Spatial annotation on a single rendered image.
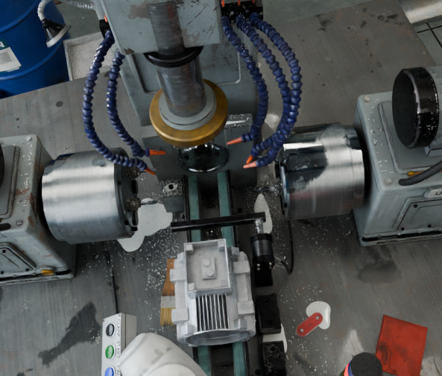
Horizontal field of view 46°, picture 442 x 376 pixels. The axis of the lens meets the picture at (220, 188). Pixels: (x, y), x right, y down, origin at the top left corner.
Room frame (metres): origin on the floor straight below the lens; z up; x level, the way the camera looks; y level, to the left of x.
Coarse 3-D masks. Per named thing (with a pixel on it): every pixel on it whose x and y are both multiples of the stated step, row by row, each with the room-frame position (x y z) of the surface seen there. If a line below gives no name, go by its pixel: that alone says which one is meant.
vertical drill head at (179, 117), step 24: (168, 24) 0.69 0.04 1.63; (168, 48) 0.69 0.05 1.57; (168, 72) 0.69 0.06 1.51; (192, 72) 0.70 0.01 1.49; (168, 96) 0.70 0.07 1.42; (192, 96) 0.69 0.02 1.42; (216, 96) 0.75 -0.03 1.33; (168, 120) 0.69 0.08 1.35; (192, 120) 0.68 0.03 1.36; (216, 120) 0.68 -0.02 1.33; (192, 144) 0.64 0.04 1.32
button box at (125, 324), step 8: (104, 320) 0.37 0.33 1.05; (112, 320) 0.36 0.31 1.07; (120, 320) 0.35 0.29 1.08; (128, 320) 0.35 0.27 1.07; (104, 328) 0.35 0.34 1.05; (120, 328) 0.33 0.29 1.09; (128, 328) 0.33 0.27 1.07; (136, 328) 0.33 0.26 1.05; (104, 336) 0.33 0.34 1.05; (112, 336) 0.32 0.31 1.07; (120, 336) 0.31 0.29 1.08; (128, 336) 0.31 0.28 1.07; (104, 344) 0.31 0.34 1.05; (112, 344) 0.30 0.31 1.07; (120, 344) 0.30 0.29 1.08; (128, 344) 0.30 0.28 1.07; (104, 352) 0.29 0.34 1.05; (120, 352) 0.28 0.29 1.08; (104, 360) 0.27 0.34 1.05; (112, 360) 0.27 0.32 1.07; (104, 368) 0.26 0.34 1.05
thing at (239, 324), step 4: (232, 248) 0.47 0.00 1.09; (236, 248) 0.47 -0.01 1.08; (232, 252) 0.46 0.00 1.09; (236, 252) 0.46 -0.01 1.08; (180, 256) 0.48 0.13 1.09; (184, 256) 0.48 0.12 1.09; (232, 256) 0.46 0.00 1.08; (236, 256) 0.46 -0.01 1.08; (180, 260) 0.47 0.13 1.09; (184, 260) 0.47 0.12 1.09; (236, 320) 0.30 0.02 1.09; (240, 320) 0.30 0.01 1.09; (244, 320) 0.30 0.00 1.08; (236, 324) 0.29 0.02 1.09; (240, 324) 0.29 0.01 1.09; (244, 324) 0.29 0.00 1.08; (180, 328) 0.31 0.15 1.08; (184, 328) 0.30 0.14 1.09; (188, 328) 0.30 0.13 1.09; (192, 328) 0.30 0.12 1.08; (236, 328) 0.28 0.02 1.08; (240, 328) 0.28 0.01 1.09; (244, 328) 0.28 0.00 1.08; (184, 332) 0.29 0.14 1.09; (188, 332) 0.29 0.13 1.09; (192, 332) 0.29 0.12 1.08; (240, 340) 0.28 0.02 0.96; (244, 340) 0.28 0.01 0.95
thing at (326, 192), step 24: (288, 144) 0.69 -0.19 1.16; (312, 144) 0.68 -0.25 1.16; (336, 144) 0.67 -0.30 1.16; (288, 168) 0.63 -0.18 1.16; (312, 168) 0.62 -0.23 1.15; (336, 168) 0.61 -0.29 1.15; (360, 168) 0.60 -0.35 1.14; (288, 192) 0.58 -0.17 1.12; (312, 192) 0.57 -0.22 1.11; (336, 192) 0.56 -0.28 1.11; (360, 192) 0.56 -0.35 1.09; (288, 216) 0.55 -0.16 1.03; (312, 216) 0.55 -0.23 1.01
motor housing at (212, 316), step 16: (240, 256) 0.46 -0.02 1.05; (176, 288) 0.41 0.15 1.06; (240, 288) 0.38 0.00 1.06; (176, 304) 0.37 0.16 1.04; (192, 304) 0.36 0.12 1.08; (208, 304) 0.35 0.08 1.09; (224, 304) 0.34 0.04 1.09; (192, 320) 0.32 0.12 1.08; (208, 320) 0.31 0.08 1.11; (224, 320) 0.30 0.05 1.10; (192, 336) 0.31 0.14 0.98; (208, 336) 0.31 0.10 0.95; (224, 336) 0.30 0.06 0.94; (240, 336) 0.29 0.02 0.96
